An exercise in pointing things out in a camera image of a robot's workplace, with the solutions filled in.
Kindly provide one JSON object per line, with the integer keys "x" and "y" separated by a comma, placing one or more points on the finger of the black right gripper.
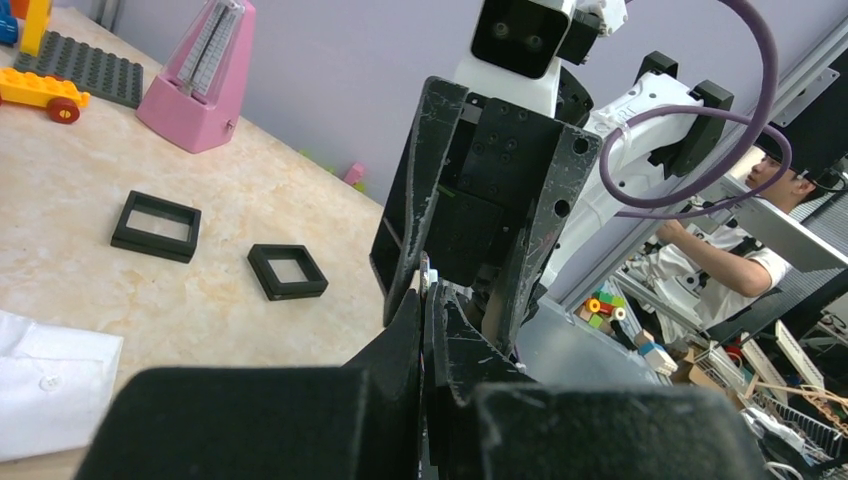
{"x": 552, "y": 200}
{"x": 409, "y": 209}

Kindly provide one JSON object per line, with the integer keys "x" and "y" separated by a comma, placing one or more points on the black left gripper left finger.
{"x": 359, "y": 420}

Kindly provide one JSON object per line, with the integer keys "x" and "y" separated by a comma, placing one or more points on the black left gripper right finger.
{"x": 487, "y": 420}

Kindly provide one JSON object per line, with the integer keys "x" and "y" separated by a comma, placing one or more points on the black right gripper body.
{"x": 498, "y": 158}

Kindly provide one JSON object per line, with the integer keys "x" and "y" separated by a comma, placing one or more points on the black square frame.
{"x": 157, "y": 227}
{"x": 286, "y": 272}

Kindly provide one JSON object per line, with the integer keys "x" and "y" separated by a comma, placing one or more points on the white shirt garment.
{"x": 56, "y": 384}

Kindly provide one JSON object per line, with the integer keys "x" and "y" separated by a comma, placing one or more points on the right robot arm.
{"x": 657, "y": 130}

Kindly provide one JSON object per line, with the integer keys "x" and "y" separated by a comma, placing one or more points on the green pink toy outside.
{"x": 353, "y": 176}

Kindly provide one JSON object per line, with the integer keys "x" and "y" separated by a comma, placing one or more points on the person in background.
{"x": 738, "y": 271}

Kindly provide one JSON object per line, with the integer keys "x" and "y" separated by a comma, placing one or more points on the pink phone stand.
{"x": 195, "y": 101}

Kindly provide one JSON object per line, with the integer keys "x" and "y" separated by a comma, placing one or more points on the dark grey baseplate right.
{"x": 91, "y": 69}

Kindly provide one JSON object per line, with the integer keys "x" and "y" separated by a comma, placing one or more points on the yellow toy car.
{"x": 60, "y": 99}

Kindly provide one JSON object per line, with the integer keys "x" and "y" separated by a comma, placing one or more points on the blue toy brick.
{"x": 9, "y": 29}

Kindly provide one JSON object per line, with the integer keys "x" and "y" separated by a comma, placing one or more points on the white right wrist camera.
{"x": 517, "y": 47}

